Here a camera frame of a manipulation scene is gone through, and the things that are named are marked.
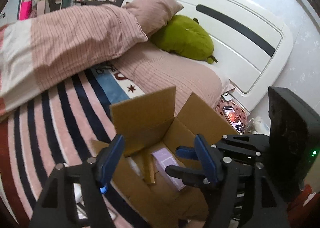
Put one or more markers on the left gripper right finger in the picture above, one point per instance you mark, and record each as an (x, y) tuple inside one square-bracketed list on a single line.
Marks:
[(234, 167)]

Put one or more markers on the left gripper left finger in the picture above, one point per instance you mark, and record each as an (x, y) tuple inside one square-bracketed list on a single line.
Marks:
[(56, 205)]

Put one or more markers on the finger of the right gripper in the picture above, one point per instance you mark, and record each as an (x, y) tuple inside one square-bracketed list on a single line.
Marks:
[(188, 176), (186, 153)]

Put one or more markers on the brown cardboard box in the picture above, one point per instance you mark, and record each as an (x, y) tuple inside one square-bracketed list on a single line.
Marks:
[(149, 123)]

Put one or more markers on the white tube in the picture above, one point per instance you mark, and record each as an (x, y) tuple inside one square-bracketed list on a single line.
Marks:
[(134, 167)]

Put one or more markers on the smartphone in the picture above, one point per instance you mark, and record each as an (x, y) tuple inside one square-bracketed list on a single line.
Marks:
[(233, 118)]

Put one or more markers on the green plush toy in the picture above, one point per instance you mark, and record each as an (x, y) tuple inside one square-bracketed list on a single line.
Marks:
[(185, 37)]

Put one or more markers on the white headboard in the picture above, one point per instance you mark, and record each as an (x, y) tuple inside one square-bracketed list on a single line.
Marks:
[(251, 44)]

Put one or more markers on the pink striped pillow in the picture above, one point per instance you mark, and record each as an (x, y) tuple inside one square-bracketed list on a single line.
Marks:
[(153, 15)]

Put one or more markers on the folded striped duvet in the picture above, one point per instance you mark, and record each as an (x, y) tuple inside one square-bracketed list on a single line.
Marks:
[(40, 52)]

